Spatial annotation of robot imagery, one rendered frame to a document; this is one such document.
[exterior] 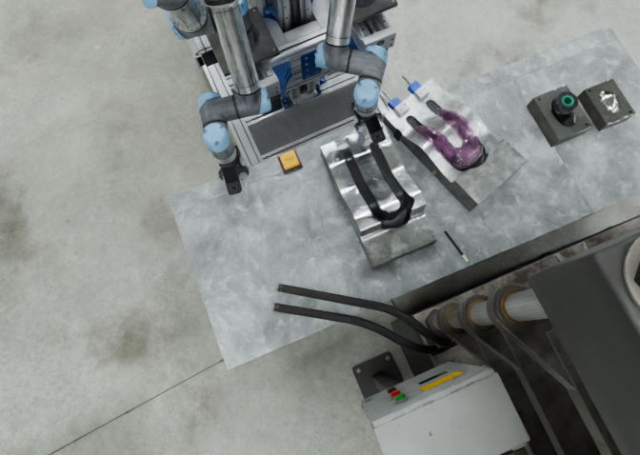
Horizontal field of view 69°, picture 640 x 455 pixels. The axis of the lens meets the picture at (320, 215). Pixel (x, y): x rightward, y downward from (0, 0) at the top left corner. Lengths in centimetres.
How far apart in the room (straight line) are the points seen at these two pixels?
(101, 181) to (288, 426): 172
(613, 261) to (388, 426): 63
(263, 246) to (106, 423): 141
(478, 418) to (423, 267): 80
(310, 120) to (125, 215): 118
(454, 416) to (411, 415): 9
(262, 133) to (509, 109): 126
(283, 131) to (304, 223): 90
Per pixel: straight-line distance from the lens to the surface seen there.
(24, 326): 304
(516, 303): 102
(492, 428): 115
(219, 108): 148
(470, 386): 113
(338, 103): 268
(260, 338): 177
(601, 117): 219
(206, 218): 188
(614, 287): 65
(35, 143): 331
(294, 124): 263
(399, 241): 175
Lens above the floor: 256
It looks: 75 degrees down
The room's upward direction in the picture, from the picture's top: 4 degrees counter-clockwise
